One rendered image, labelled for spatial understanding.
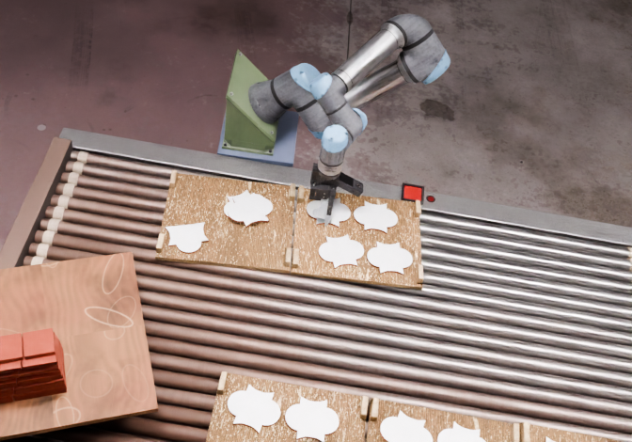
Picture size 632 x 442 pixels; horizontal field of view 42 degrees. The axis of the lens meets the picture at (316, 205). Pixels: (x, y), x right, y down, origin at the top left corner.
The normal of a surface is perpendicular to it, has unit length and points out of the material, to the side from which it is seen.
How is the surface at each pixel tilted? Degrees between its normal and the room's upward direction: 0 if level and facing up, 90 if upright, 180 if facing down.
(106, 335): 0
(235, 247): 0
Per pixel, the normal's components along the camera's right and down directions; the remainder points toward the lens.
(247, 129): -0.08, 0.75
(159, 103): 0.13, -0.65
